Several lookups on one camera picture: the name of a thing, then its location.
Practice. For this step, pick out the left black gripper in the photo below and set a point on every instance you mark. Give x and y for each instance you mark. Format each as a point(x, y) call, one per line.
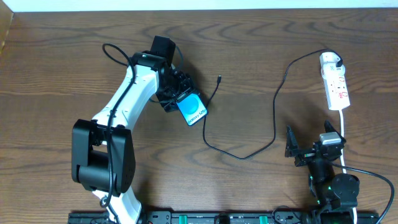
point(175, 93)

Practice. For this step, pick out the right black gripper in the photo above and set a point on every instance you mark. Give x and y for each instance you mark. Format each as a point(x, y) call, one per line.
point(308, 154)

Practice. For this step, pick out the blue Galaxy smartphone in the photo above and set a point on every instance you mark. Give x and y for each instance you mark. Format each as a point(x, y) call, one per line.
point(192, 109)

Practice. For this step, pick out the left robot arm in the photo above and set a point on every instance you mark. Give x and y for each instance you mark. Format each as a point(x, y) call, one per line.
point(103, 159)

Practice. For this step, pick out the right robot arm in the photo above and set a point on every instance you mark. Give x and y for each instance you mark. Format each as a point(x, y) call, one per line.
point(336, 193)

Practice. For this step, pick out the white charger plug adapter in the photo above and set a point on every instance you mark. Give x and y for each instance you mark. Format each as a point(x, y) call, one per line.
point(331, 65)

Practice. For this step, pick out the white power strip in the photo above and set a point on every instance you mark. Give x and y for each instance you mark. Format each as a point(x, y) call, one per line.
point(336, 92)

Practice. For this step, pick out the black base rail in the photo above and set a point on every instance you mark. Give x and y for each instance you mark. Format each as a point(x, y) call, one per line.
point(167, 217)

